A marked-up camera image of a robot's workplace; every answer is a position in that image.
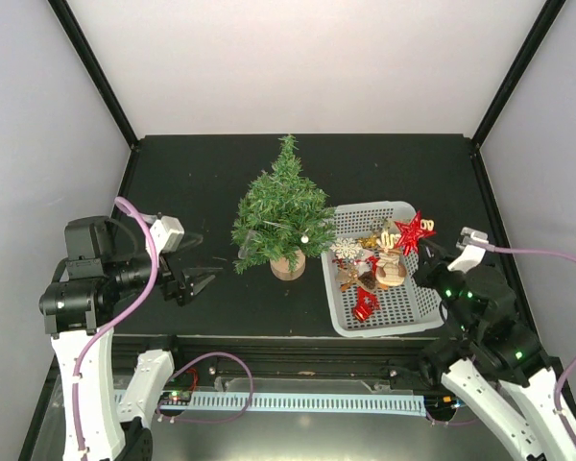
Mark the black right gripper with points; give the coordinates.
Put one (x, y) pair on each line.
(425, 267)

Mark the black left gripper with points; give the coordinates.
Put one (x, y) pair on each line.
(180, 286)

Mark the white perforated plastic basket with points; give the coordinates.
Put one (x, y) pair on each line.
(404, 309)

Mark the red star ornament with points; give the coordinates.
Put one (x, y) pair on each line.
(412, 231)

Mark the small green christmas tree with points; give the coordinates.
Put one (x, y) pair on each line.
(279, 248)

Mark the white string lights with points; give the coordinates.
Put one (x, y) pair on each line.
(278, 217)

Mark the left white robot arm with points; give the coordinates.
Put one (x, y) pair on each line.
(78, 306)

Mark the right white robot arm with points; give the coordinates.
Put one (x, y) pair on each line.
(493, 361)

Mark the snowman ornament with hat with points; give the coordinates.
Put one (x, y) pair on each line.
(389, 270)

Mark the clear light battery box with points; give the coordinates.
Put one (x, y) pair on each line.
(249, 247)

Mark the pine cone ornament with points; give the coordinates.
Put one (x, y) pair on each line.
(368, 281)

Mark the red reindeer ornament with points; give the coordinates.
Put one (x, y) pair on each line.
(366, 297)

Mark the red gift box ornament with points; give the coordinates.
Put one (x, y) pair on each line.
(362, 312)

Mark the white snowflake ornament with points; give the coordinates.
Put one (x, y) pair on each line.
(346, 248)

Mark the right circuit board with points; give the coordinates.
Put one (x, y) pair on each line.
(444, 400)

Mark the left green circuit board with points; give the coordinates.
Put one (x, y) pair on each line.
(178, 397)

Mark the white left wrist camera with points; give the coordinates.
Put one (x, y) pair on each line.
(166, 231)

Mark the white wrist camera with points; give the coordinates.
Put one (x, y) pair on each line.
(166, 231)
(472, 245)

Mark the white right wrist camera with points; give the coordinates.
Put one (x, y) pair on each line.
(472, 245)

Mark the white slotted cable duct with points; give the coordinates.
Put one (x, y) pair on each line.
(401, 405)

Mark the left black frame post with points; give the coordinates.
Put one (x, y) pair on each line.
(84, 51)

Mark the black frame post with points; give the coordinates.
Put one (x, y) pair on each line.
(84, 51)
(529, 47)

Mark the right black frame post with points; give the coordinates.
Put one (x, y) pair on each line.
(529, 47)

